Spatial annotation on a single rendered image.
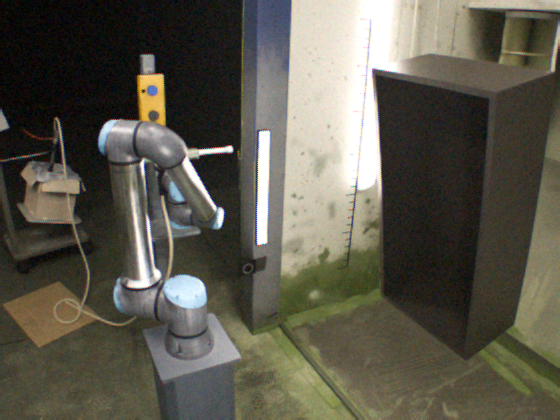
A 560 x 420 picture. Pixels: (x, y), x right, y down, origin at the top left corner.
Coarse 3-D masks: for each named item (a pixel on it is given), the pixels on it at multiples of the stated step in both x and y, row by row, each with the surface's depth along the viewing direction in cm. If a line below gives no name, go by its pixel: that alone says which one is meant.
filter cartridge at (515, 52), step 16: (512, 16) 234; (528, 16) 226; (544, 16) 222; (512, 32) 237; (528, 32) 229; (544, 32) 226; (512, 48) 239; (528, 48) 233; (544, 48) 230; (512, 64) 241; (528, 64) 236; (544, 64) 233
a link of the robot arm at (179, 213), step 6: (174, 204) 181; (180, 204) 182; (186, 204) 183; (174, 210) 182; (180, 210) 183; (186, 210) 183; (174, 216) 184; (180, 216) 183; (186, 216) 182; (174, 222) 185; (180, 222) 184; (186, 222) 184; (180, 228) 186
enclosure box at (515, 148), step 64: (384, 64) 176; (448, 64) 165; (384, 128) 190; (448, 128) 195; (512, 128) 138; (384, 192) 204; (448, 192) 209; (512, 192) 152; (384, 256) 221; (448, 256) 225; (512, 256) 170; (448, 320) 208; (512, 320) 195
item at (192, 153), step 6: (192, 150) 210; (198, 150) 212; (204, 150) 214; (210, 150) 215; (216, 150) 217; (222, 150) 218; (228, 150) 219; (192, 156) 211; (198, 156) 213; (144, 162) 201; (150, 162) 202; (162, 186) 210; (162, 192) 211
